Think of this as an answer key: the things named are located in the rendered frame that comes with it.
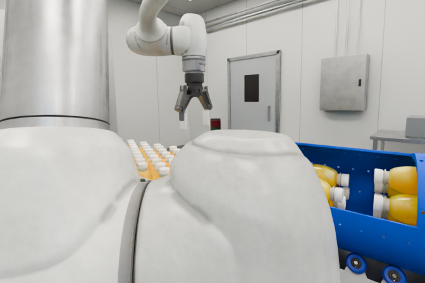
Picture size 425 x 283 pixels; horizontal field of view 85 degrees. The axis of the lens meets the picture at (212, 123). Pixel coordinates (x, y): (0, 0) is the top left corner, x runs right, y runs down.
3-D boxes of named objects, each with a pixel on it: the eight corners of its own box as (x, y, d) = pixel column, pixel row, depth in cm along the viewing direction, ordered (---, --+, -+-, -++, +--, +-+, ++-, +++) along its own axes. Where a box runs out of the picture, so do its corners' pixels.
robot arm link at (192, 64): (210, 57, 90) (210, 73, 90) (192, 60, 95) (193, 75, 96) (195, 54, 82) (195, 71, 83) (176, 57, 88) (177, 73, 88)
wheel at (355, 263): (367, 256, 57) (367, 257, 58) (346, 249, 60) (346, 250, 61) (365, 276, 55) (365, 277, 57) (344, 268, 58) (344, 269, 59)
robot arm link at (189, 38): (207, 59, 94) (174, 59, 94) (206, 19, 93) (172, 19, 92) (207, 54, 84) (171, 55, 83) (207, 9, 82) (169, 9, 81)
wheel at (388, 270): (407, 269, 53) (406, 270, 54) (382, 261, 55) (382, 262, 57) (406, 292, 51) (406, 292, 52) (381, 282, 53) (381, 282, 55)
